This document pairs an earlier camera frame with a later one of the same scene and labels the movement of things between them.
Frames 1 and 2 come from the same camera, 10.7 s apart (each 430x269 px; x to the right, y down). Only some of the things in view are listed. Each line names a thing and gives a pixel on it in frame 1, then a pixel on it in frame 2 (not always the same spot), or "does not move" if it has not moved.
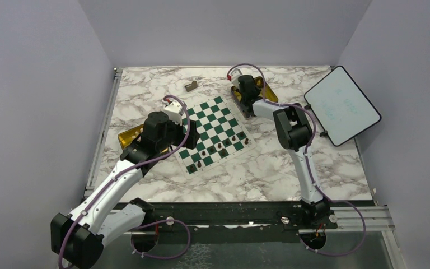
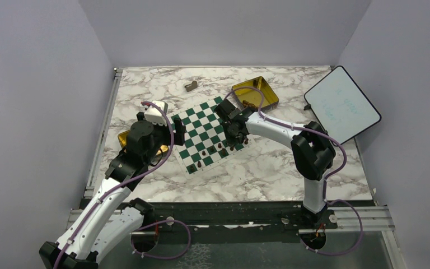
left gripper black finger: (193, 137) -> (179, 135)
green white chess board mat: (222, 138) does not move
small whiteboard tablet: (341, 107) does not move
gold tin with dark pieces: (266, 93) does not move
